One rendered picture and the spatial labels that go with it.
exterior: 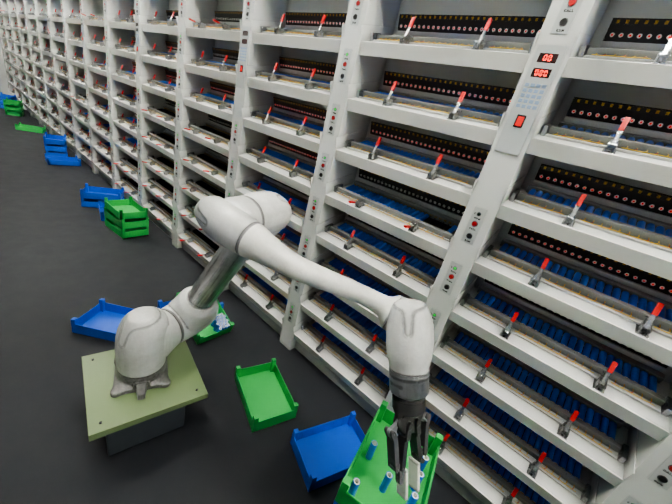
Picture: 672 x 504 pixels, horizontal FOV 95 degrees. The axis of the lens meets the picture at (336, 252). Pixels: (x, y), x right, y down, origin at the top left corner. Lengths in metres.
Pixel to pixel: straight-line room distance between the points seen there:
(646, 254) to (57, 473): 1.85
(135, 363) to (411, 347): 0.94
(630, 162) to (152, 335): 1.46
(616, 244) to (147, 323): 1.40
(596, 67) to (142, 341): 1.52
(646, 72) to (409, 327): 0.82
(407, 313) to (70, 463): 1.26
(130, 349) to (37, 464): 0.49
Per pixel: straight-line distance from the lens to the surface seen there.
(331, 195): 1.42
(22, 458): 1.62
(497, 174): 1.10
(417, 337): 0.70
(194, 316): 1.30
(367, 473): 1.05
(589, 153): 1.08
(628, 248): 1.09
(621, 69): 1.11
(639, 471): 1.33
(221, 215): 0.84
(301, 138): 1.55
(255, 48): 1.95
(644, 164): 1.08
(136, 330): 1.23
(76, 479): 1.52
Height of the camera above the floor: 1.26
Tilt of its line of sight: 23 degrees down
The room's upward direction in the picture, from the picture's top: 15 degrees clockwise
